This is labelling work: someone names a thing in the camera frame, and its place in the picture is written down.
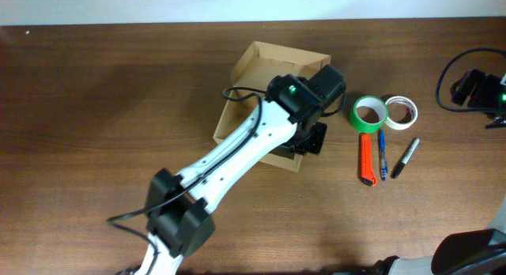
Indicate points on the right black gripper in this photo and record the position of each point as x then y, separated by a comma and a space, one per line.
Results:
486, 84

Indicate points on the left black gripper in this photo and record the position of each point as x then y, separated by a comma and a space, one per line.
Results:
315, 142

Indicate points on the brown cardboard box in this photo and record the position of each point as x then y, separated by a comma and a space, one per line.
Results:
249, 133

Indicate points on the green tape roll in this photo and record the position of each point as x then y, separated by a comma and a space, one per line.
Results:
368, 114

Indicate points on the white tape roll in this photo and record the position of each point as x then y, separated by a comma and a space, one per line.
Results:
404, 113

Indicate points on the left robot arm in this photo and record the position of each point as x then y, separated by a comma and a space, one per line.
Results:
179, 207

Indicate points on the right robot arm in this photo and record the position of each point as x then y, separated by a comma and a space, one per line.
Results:
476, 252

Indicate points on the blue ballpoint pen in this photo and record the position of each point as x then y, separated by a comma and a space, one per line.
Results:
382, 155

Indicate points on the orange utility knife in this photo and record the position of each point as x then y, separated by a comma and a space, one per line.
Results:
366, 168

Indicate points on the black permanent marker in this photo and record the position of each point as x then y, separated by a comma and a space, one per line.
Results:
405, 158

